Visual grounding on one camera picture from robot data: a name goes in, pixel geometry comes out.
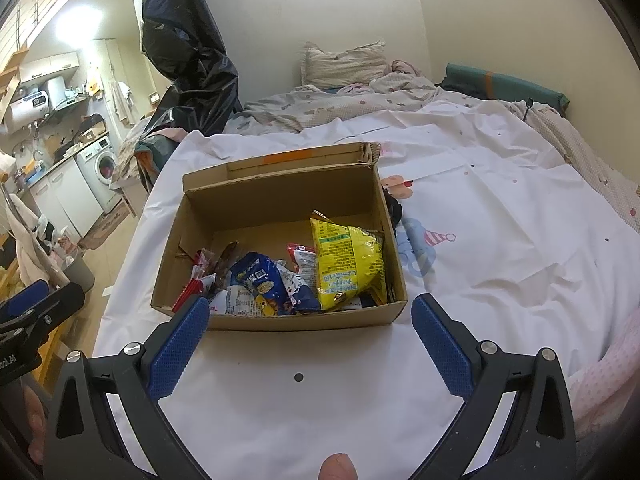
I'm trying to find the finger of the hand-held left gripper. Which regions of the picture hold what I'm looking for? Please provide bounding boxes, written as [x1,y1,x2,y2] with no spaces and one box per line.
[0,282,86,343]
[0,280,51,322]

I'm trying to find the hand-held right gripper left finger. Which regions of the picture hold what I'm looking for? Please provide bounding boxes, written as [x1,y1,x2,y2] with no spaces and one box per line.
[42,294,211,480]

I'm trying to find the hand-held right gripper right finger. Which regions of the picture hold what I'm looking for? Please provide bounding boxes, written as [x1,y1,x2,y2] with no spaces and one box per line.
[411,292,588,480]

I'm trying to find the white red-ended snack bar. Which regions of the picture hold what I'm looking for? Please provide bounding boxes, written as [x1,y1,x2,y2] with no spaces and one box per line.
[172,250,216,311]

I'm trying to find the dark brown snack packet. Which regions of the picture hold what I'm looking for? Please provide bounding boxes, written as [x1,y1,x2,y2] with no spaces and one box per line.
[212,241,243,286]

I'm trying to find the blue yellow cartoon snack packet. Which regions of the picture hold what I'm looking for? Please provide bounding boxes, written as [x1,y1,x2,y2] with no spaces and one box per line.
[227,252,291,317]

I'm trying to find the white blue snack packet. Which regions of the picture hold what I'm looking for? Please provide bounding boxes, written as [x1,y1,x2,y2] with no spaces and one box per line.
[275,260,321,311]

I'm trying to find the person's left hand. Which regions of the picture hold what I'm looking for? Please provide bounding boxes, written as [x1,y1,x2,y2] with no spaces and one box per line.
[22,385,51,466]

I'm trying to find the person's right hand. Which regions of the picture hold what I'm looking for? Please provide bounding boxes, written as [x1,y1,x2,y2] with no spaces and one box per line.
[320,452,360,480]

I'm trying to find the grey bin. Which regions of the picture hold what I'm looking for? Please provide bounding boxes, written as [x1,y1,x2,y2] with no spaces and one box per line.
[62,252,96,293]

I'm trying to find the white hanging clothes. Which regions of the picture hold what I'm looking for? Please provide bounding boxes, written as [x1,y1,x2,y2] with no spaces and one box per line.
[0,190,56,286]

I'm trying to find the brown door mat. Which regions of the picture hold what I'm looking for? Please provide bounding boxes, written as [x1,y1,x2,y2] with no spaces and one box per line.
[77,200,133,251]

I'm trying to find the white base cabinet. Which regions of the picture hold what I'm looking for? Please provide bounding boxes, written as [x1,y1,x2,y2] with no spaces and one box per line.
[27,160,103,241]

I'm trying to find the white washing machine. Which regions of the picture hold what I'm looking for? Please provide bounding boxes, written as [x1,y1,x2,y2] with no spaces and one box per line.
[76,135,123,213]

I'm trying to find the small black object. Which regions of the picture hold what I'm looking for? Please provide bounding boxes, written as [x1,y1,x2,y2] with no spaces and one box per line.
[382,187,403,228]

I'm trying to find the pink dotted blanket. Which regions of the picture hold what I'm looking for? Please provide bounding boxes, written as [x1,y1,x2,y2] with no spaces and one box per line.
[570,332,640,441]

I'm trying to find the pile of clothes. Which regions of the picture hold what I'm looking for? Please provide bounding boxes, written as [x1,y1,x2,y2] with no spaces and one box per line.
[117,120,191,186]

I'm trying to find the small brown cardboard box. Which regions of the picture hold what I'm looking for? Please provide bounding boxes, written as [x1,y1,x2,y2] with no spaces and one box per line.
[80,115,108,141]

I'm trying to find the white water heater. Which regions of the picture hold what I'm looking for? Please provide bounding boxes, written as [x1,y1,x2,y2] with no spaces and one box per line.
[2,92,53,133]

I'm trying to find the white hanging towel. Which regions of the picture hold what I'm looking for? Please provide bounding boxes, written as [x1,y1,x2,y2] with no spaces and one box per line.
[107,80,133,126]

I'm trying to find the grey cloth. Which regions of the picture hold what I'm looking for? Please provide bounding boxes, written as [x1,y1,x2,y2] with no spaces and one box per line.
[575,430,640,480]

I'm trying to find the range hood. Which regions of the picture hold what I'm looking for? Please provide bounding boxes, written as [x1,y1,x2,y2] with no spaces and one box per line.
[47,75,88,111]

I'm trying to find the green mat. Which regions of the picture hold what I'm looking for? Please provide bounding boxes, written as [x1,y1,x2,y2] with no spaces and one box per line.
[442,62,571,116]

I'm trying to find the floral duvet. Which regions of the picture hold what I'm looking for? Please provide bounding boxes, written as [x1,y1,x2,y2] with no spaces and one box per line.
[225,57,446,133]

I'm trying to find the ceiling light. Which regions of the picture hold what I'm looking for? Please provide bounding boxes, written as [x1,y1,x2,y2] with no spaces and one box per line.
[55,10,106,46]

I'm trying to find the black plastic sheet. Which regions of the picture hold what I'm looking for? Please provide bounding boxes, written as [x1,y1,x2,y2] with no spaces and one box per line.
[141,0,243,136]

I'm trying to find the loft railing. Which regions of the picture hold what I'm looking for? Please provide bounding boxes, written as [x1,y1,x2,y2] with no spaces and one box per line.
[0,0,121,66]

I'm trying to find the patterned pillow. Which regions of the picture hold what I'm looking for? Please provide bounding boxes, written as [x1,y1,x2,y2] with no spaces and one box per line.
[300,40,388,87]

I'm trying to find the white wall cupboard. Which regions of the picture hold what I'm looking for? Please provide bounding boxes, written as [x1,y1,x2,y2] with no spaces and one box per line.
[17,52,81,83]

